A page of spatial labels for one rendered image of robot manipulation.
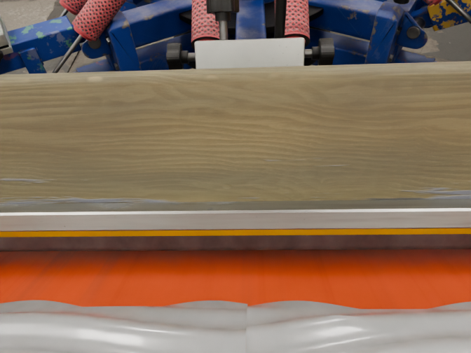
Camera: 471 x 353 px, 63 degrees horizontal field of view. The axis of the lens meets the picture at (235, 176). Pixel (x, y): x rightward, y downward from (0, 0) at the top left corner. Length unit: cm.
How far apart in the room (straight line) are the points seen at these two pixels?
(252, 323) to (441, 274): 11
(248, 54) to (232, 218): 30
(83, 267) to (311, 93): 16
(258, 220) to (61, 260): 12
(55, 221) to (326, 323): 14
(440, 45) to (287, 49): 253
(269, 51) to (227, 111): 28
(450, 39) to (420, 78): 285
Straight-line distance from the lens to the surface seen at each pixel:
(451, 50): 293
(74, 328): 19
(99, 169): 21
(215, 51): 46
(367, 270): 22
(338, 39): 95
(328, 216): 19
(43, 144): 21
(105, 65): 93
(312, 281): 21
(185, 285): 21
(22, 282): 24
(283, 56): 46
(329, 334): 17
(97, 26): 79
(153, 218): 19
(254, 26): 80
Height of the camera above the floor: 139
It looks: 49 degrees down
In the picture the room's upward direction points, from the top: 4 degrees counter-clockwise
